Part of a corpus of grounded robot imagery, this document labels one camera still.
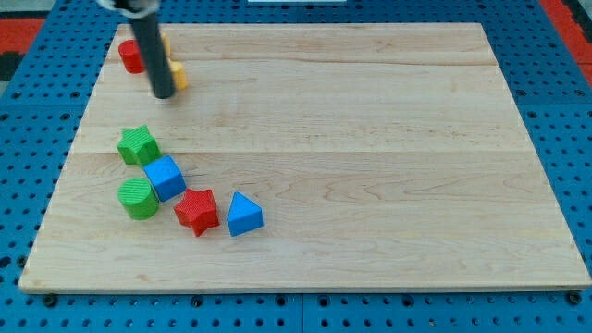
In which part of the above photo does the blue triangle block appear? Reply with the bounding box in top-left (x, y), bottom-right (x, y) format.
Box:
top-left (227, 191), bottom-right (264, 237)

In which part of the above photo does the light wooden board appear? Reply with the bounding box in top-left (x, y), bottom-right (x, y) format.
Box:
top-left (19, 23), bottom-right (591, 294)

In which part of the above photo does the red star block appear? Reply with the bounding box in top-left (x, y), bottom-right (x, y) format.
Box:
top-left (174, 189), bottom-right (220, 237)

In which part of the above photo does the blue cube block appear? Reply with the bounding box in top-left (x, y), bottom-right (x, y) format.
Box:
top-left (143, 155), bottom-right (187, 202)

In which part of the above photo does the yellow block near rod tip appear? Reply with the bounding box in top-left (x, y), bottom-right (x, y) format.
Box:
top-left (168, 59), bottom-right (188, 91)

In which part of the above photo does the green cylinder block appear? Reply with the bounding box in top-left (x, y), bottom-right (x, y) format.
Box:
top-left (117, 178), bottom-right (159, 220)

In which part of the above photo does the green star block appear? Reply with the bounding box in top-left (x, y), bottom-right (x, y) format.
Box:
top-left (117, 125), bottom-right (162, 167)

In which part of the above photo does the yellow block behind rod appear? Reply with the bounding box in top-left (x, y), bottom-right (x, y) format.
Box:
top-left (161, 32), bottom-right (171, 58)

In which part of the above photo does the red cylinder block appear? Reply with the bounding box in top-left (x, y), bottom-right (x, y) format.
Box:
top-left (117, 39), bottom-right (145, 74)

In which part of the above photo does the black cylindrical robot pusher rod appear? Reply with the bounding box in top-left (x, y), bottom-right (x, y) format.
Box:
top-left (96, 0), bottom-right (176, 100)

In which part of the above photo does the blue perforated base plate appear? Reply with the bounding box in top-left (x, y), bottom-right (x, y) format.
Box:
top-left (1, 0), bottom-right (591, 332)

